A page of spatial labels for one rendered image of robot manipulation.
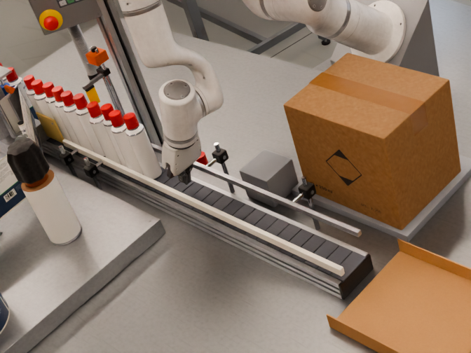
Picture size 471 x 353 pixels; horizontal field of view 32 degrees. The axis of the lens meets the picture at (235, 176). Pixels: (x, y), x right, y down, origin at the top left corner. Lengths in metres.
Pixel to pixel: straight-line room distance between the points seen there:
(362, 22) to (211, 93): 0.51
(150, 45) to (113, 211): 0.56
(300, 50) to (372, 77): 2.45
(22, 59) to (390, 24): 3.39
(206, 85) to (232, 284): 0.47
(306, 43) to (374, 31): 2.19
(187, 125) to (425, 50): 0.76
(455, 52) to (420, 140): 0.71
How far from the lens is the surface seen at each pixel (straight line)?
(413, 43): 2.32
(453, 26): 2.70
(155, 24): 1.85
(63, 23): 2.27
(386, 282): 1.87
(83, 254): 2.15
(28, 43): 5.55
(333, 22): 2.18
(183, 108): 1.90
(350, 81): 1.99
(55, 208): 2.14
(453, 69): 2.49
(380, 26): 2.30
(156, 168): 2.27
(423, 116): 1.88
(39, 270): 2.18
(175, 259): 2.09
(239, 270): 2.00
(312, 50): 4.38
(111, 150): 2.36
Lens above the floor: 2.19
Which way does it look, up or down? 37 degrees down
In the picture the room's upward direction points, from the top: 19 degrees counter-clockwise
